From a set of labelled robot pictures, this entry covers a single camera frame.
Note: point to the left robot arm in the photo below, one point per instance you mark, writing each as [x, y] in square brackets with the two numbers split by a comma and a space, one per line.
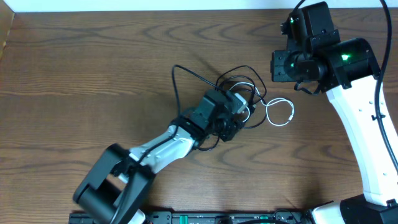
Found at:
[117, 184]

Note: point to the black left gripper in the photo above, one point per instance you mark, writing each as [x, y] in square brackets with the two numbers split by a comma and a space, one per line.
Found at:
[229, 130]

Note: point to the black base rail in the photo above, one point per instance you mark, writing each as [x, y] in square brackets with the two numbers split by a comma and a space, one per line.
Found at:
[168, 217]

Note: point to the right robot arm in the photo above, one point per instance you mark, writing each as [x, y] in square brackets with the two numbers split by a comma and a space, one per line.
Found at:
[352, 79]

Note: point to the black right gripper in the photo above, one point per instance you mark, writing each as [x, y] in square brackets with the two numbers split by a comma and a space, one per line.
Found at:
[279, 74]

